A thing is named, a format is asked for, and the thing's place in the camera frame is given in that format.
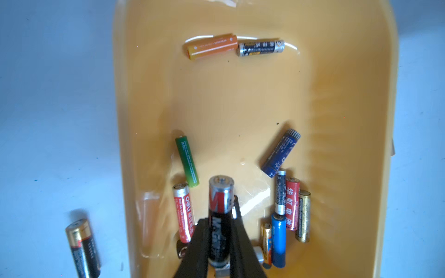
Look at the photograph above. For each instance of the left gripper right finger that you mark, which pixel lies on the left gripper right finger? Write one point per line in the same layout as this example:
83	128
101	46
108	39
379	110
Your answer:
243	260

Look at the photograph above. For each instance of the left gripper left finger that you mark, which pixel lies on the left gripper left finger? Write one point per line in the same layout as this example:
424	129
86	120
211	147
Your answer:
195	263

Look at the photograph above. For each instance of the black red silver battery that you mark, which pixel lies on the black red silver battery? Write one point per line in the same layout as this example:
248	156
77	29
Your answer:
221	201

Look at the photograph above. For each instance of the black gold battery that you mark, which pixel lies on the black gold battery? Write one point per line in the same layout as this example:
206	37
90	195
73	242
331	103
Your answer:
83	249

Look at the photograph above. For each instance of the dark blue battery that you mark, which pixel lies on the dark blue battery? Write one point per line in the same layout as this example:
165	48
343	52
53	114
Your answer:
281	151

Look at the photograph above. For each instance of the yellow plastic storage tray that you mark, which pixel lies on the yellow plastic storage tray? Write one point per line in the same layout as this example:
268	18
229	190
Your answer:
335	83

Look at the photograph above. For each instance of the red white battery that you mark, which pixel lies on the red white battery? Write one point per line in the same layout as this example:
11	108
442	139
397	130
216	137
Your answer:
186	222

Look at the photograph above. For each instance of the black white slim battery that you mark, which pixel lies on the black white slim battery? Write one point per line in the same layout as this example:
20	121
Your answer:
280	191

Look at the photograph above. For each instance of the red chinese label battery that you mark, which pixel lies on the red chinese label battery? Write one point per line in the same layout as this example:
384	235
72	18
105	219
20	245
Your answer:
292	203

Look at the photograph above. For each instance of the green battery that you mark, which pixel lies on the green battery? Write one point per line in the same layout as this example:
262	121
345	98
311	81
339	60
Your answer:
185	154

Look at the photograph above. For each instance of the orange battery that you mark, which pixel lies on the orange battery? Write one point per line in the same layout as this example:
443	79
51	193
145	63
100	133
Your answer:
206	46

